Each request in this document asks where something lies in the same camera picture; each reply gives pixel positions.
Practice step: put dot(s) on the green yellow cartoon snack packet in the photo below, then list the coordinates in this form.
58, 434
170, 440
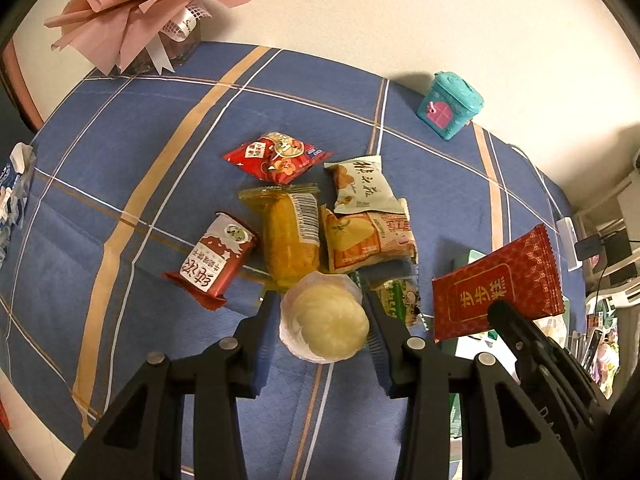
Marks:
400, 300

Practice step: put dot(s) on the white power strip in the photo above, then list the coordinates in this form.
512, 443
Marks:
567, 240

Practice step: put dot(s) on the pile of colourful small toys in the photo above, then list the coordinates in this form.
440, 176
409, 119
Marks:
605, 355

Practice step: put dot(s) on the blue white tissue pack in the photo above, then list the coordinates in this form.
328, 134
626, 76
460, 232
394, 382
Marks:
12, 195

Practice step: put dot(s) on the pink flower bouquet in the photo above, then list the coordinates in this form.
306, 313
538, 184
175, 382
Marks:
130, 15

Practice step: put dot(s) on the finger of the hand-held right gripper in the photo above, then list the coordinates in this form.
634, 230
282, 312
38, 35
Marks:
530, 345

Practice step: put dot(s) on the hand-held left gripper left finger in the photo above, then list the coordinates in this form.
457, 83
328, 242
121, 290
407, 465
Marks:
262, 360

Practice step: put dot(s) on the red white snack packet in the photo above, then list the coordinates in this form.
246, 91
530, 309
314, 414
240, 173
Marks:
215, 265

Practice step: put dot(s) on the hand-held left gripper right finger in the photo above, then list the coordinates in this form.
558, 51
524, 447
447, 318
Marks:
382, 360

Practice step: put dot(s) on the blue plaid tablecloth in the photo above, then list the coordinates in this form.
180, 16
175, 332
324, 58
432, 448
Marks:
150, 160

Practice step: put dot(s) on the black charger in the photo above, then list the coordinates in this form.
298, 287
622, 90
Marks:
590, 249

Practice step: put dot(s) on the red cartoon snack packet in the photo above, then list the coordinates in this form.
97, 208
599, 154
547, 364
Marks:
270, 157

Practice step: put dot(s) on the cream white snack packet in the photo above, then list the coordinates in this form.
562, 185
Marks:
357, 185

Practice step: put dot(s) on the teal toy house box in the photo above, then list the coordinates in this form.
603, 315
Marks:
447, 105

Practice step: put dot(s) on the large round pastry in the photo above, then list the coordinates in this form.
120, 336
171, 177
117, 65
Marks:
325, 322

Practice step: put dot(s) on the yellow cake packet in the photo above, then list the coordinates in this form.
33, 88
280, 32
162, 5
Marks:
290, 245

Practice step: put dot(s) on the orange cream snack packet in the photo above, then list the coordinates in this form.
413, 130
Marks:
365, 242

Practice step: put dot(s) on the white lattice plastic chair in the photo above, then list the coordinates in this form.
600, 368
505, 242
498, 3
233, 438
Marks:
615, 295

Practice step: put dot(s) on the long red snack packet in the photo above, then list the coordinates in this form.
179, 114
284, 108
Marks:
500, 280

